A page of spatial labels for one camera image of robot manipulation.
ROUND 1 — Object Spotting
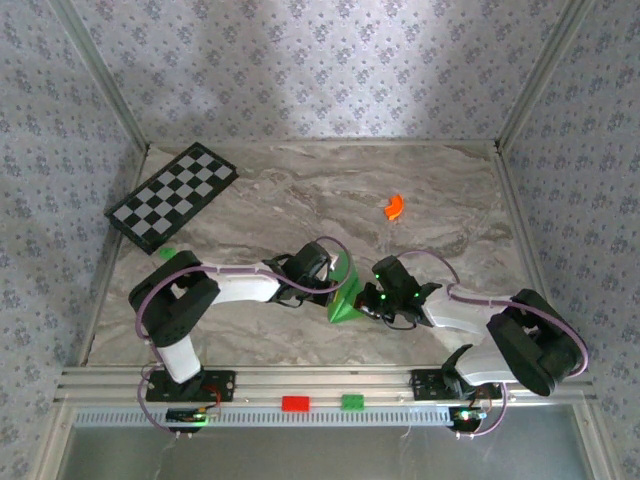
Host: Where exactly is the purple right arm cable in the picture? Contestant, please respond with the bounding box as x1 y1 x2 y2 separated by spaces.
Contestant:
394 249 589 442

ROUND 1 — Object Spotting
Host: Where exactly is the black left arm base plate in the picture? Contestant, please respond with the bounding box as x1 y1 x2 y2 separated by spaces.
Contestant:
145 369 236 403

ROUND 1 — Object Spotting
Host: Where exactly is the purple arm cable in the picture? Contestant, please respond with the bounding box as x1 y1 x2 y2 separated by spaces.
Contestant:
394 249 589 442
137 235 352 442

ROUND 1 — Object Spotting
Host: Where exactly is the orange curved plastic piece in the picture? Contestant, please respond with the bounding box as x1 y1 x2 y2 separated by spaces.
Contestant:
383 193 405 222

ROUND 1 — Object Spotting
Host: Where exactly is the green cloth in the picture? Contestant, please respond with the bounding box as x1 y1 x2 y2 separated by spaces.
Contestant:
324 252 375 325

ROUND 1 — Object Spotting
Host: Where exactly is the black grey checkerboard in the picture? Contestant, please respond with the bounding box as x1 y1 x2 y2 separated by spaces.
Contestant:
103 141 240 257

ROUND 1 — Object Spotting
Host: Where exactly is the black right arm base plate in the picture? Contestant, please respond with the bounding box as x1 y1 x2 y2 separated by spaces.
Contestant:
410 368 503 401

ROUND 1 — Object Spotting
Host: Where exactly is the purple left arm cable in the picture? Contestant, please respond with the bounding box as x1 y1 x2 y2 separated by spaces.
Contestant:
137 235 352 442

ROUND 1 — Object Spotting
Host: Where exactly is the grey metal panel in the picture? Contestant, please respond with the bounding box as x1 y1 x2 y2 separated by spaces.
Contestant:
64 427 591 480

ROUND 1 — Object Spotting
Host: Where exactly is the long aluminium mounting rail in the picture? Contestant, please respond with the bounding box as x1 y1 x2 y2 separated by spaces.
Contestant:
54 366 596 404

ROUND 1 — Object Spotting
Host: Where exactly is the grey slotted cable duct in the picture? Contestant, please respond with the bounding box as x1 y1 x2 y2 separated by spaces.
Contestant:
72 405 454 429

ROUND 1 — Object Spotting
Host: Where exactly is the aluminium frame bar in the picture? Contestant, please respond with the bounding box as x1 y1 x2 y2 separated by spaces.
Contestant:
49 0 151 154
492 149 571 364
494 0 596 151
149 139 499 149

